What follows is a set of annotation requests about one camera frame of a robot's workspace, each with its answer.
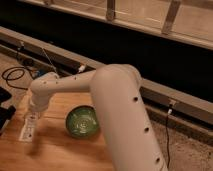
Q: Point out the white bottle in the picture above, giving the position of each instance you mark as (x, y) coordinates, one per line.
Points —
(28, 129)

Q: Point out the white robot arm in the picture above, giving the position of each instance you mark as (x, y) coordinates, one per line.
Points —
(120, 110)

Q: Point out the blue object on floor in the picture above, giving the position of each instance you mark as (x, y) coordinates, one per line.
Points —
(39, 73)

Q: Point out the black object at left edge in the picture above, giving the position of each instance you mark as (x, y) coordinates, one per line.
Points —
(5, 113)

